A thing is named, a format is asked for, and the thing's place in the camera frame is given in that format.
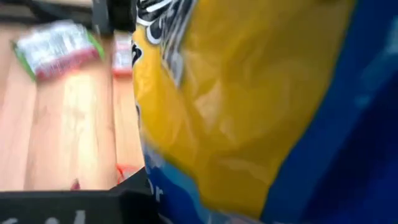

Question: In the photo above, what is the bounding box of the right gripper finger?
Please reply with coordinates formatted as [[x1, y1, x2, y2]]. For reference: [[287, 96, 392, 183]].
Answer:
[[0, 167, 164, 224]]

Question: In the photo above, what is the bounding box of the orange ramen noodle pack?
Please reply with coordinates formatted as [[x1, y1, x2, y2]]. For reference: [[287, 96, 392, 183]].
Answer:
[[111, 30, 135, 78]]

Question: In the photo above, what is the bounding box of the green yellow ramen noodle pack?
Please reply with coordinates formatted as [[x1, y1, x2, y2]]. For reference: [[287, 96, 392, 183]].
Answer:
[[11, 19, 106, 82]]

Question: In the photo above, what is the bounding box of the blue yellow ramen noodle pack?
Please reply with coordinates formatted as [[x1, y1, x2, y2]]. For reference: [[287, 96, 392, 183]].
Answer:
[[130, 0, 398, 224]]

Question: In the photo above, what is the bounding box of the black aluminium table frame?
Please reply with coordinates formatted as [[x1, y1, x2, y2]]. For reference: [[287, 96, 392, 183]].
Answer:
[[0, 0, 137, 35]]

